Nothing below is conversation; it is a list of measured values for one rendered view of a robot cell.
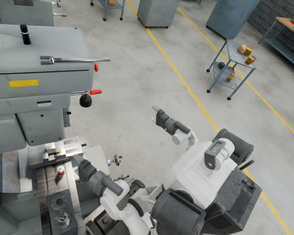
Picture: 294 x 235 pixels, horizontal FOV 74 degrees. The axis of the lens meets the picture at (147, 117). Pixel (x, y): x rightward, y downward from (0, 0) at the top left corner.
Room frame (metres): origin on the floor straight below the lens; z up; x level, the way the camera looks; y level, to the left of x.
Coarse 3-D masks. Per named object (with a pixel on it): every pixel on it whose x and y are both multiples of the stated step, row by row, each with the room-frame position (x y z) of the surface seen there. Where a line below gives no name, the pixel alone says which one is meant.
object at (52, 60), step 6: (54, 60) 0.49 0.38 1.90; (60, 60) 0.50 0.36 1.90; (66, 60) 0.52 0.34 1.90; (72, 60) 0.53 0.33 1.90; (78, 60) 0.54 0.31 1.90; (84, 60) 0.56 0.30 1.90; (90, 60) 0.57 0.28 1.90; (96, 60) 0.58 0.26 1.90; (102, 60) 0.60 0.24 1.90; (108, 60) 0.61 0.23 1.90
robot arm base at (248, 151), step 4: (224, 128) 0.67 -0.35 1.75; (220, 132) 0.63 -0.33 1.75; (224, 132) 0.64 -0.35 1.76; (216, 136) 0.62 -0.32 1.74; (220, 136) 0.62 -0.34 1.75; (212, 140) 0.60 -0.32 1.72; (248, 148) 0.57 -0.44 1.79; (252, 148) 0.59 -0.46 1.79; (244, 152) 0.55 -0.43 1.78; (248, 152) 0.56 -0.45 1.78; (232, 156) 0.54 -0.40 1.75; (236, 156) 0.54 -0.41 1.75; (240, 156) 0.54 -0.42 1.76; (244, 156) 0.54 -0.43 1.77; (248, 156) 0.58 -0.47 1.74; (236, 160) 0.52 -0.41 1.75; (240, 160) 0.52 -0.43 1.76; (244, 160) 0.54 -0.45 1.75; (240, 164) 0.55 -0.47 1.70
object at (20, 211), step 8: (88, 152) 0.79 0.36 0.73; (96, 152) 0.82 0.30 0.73; (96, 160) 0.75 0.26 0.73; (104, 160) 0.78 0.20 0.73; (104, 168) 0.71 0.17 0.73; (80, 184) 0.52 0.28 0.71; (80, 192) 0.52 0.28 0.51; (88, 192) 0.57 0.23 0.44; (8, 200) 0.22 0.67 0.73; (16, 200) 0.24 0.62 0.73; (24, 200) 0.26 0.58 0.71; (32, 200) 0.29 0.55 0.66; (80, 200) 0.52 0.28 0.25; (8, 208) 0.19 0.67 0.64; (16, 208) 0.21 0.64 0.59; (24, 208) 0.24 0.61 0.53; (32, 208) 0.27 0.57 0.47; (16, 216) 0.19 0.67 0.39; (24, 216) 0.22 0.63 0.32; (32, 216) 0.25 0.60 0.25
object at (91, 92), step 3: (90, 90) 0.60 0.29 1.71; (93, 90) 0.61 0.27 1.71; (96, 90) 0.61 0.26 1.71; (99, 90) 0.62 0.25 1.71; (72, 93) 0.55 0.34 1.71; (75, 93) 0.55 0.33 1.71; (78, 93) 0.56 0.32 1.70; (81, 93) 0.57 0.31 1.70; (84, 93) 0.58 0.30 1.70; (87, 93) 0.58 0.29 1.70; (90, 93) 0.59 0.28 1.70; (93, 93) 0.60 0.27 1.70; (96, 93) 0.60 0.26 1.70; (99, 93) 0.62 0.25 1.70
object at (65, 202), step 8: (64, 192) 0.31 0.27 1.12; (48, 200) 0.24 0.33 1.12; (56, 200) 0.26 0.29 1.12; (64, 200) 0.27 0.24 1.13; (56, 208) 0.22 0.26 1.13; (64, 208) 0.24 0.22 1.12; (72, 208) 0.25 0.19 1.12; (56, 216) 0.19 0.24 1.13; (72, 216) 0.22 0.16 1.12; (56, 224) 0.15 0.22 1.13; (64, 224) 0.17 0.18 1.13; (72, 224) 0.18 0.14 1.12; (56, 232) 0.12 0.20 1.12; (64, 232) 0.14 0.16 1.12; (72, 232) 0.16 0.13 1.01
